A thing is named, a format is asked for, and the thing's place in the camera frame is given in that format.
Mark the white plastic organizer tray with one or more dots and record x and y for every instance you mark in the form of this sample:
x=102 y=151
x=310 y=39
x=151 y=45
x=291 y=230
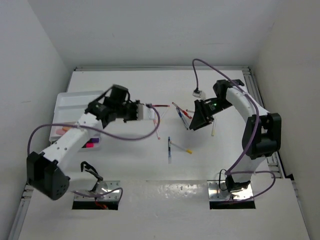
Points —
x=68 y=109

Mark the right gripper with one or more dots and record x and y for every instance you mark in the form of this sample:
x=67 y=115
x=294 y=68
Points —
x=201 y=116

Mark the pink black highlighter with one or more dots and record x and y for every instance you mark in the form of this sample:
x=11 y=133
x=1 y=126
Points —
x=88 y=145

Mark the blue gel pen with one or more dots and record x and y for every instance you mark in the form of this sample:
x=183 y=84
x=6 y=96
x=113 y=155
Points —
x=169 y=150

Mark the red gel pen horizontal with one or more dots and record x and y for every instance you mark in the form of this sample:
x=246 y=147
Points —
x=161 y=105

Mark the pink white marker pen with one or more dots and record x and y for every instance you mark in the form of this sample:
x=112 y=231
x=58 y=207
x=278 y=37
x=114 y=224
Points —
x=155 y=123

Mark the orange eraser case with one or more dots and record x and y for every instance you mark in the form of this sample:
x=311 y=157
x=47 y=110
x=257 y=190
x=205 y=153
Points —
x=65 y=129

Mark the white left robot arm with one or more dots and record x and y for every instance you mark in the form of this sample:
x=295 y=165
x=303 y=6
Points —
x=47 y=171

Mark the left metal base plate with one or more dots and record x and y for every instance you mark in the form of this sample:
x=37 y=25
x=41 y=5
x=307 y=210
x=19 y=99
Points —
x=104 y=191

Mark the yellow capped white marker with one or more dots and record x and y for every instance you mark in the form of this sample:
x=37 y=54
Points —
x=181 y=148

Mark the red capped pen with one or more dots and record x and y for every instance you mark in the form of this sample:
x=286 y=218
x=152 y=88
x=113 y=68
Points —
x=182 y=111

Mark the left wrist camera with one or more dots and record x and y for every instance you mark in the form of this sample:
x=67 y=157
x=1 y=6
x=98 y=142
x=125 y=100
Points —
x=145 y=113

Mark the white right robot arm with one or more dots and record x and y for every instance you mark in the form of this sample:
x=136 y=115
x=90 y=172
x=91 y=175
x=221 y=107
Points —
x=262 y=133

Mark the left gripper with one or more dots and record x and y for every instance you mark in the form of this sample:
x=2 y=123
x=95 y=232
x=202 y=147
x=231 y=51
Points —
x=134 y=116

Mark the yellow white marker right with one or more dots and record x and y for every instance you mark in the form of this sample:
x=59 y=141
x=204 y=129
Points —
x=214 y=123

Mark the yellow tipped white marker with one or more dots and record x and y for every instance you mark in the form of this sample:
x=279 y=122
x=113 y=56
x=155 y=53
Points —
x=163 y=114

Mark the purple black highlighter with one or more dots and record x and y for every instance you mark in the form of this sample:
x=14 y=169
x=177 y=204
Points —
x=94 y=140

